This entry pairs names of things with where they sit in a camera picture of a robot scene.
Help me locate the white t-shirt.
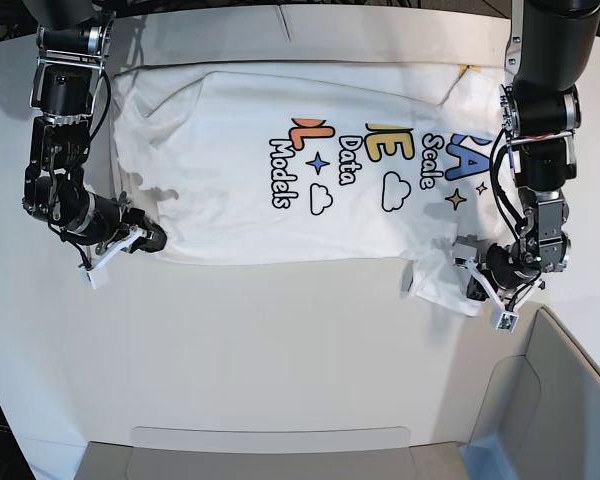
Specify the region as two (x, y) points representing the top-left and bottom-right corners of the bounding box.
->
(112, 62), (509, 316)

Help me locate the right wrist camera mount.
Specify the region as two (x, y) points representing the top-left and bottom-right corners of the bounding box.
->
(79, 192), (156, 291)

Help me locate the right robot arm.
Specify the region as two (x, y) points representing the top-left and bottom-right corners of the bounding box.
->
(22, 1), (167, 253)

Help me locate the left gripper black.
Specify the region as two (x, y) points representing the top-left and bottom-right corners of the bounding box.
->
(466, 244), (545, 305)

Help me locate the beige cardboard box right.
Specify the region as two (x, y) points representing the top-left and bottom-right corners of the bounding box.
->
(461, 307), (600, 479)

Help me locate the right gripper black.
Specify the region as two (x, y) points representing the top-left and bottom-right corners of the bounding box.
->
(54, 192), (167, 254)

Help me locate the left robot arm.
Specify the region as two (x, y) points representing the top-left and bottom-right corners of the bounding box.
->
(463, 1), (600, 314)

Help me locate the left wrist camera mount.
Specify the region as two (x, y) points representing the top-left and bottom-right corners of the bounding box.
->
(452, 243), (545, 332)

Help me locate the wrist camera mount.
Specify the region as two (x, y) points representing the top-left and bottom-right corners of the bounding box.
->
(452, 243), (545, 332)
(79, 192), (156, 291)

